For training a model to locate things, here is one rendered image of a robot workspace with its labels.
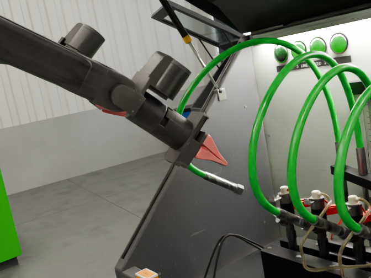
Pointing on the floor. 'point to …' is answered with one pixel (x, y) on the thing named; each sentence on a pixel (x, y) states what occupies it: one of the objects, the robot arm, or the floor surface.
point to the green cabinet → (7, 232)
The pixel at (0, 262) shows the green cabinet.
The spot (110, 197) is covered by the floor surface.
